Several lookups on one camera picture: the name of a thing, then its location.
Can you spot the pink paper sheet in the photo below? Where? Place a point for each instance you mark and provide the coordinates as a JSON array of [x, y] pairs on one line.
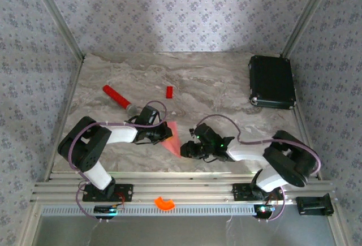
[[173, 142]]

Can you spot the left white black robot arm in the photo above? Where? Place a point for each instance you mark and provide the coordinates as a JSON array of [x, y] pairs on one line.
[[85, 147]]

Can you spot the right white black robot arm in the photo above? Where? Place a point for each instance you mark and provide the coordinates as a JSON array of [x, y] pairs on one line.
[[291, 161]]

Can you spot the small red block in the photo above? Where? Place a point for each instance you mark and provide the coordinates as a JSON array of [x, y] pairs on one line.
[[169, 92]]

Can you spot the red marker pen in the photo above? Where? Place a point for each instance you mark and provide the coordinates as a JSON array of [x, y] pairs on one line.
[[118, 99]]

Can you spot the orange curved plastic piece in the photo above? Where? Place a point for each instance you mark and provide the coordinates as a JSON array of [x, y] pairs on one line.
[[164, 204]]

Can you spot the black hard case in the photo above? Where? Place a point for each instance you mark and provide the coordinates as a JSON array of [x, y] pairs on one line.
[[271, 82]]

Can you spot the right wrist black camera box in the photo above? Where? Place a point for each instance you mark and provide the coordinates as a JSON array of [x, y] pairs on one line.
[[209, 136]]

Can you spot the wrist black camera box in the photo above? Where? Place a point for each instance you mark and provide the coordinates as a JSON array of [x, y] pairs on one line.
[[148, 116], [209, 136]]

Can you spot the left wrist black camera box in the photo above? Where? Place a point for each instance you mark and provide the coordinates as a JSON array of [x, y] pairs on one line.
[[148, 116]]

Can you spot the aluminium mounting rail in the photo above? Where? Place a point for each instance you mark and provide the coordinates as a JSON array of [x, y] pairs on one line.
[[181, 186]]

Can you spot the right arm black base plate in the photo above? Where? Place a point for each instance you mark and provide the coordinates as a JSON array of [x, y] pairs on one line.
[[240, 192]]

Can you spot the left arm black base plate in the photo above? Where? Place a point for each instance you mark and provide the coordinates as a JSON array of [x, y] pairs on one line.
[[124, 192]]

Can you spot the black clamp bracket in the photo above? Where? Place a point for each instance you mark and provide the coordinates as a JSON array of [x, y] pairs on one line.
[[314, 205]]

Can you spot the aluminium corner post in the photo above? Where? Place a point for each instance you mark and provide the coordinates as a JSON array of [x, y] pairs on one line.
[[56, 17], [308, 17]]

